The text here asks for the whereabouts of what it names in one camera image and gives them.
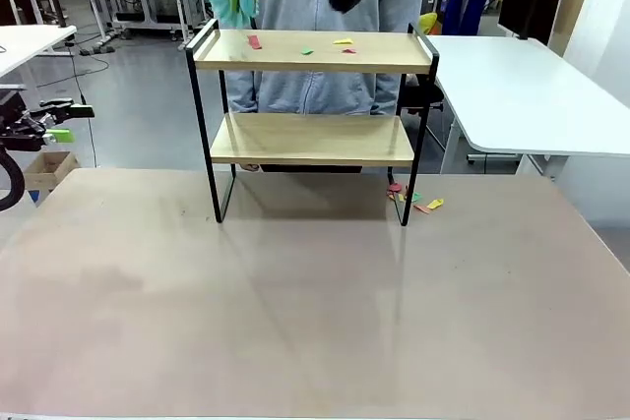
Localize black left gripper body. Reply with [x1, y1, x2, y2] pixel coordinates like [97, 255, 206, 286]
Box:
[0, 87, 48, 151]

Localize person right forearm grey sleeve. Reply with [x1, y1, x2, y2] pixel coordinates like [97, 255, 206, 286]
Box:
[225, 70, 261, 114]

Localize person left forearm grey sleeve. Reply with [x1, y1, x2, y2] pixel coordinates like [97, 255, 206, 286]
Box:
[373, 73, 402, 116]

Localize cardboard box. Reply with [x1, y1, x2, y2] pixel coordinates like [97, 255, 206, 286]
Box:
[22, 150, 81, 193]

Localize person grey hoodie torso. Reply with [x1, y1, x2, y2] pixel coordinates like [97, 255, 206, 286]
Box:
[211, 0, 424, 115]

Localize white side table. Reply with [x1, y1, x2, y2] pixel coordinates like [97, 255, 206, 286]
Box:
[0, 24, 79, 78]

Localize black office chair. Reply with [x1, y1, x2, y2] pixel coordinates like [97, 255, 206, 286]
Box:
[397, 76, 445, 119]

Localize black monitor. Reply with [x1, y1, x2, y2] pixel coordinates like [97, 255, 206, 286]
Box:
[497, 0, 565, 46]

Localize white table with round corner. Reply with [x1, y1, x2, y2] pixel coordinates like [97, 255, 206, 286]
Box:
[425, 34, 630, 180]

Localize black floor cable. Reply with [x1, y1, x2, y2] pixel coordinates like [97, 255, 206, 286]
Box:
[66, 40, 98, 168]

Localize left arm black cable sleeve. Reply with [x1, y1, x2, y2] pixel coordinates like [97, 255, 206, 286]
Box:
[0, 144, 26, 212]

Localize black frame wooden shelf rack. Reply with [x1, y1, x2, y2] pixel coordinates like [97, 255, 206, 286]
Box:
[185, 18, 440, 227]

